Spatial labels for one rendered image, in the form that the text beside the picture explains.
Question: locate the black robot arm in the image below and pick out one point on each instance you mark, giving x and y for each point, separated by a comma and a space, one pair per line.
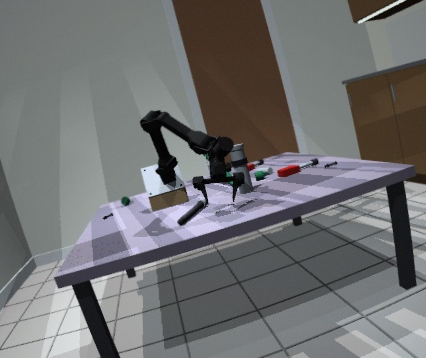
198, 141

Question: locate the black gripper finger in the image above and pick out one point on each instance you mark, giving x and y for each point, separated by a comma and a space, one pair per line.
236, 184
203, 190

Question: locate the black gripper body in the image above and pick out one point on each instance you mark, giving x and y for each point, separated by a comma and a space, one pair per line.
218, 178

